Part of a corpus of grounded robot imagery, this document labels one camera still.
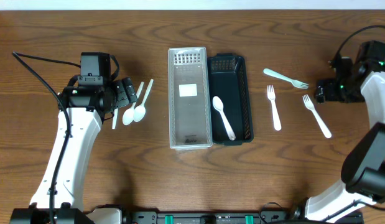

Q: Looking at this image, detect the white fork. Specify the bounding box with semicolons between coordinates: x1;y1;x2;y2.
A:
267;85;282;131
302;94;332;139

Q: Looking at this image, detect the pale green plastic fork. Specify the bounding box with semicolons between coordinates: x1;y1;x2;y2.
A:
263;68;309;89

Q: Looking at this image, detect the white spoon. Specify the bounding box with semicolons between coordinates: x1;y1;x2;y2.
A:
122;82;144;126
133;79;154;122
212;96;236;141

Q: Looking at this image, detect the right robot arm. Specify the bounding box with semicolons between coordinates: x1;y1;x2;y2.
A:
289;40;385;223

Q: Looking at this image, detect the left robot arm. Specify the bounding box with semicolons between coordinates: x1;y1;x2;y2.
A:
10;52;137;223

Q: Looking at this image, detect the white spoon bowl up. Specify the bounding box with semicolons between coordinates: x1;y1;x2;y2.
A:
112;108;118;129

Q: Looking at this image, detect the white label in basket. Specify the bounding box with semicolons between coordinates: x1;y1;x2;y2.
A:
179;84;198;97

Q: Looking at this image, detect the clear plastic basket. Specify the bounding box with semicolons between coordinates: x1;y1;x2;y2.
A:
168;47;213;151

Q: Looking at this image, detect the black plastic basket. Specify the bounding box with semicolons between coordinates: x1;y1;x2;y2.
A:
207;53;254;146

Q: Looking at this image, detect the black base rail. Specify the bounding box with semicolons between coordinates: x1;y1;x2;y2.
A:
52;210;364;224

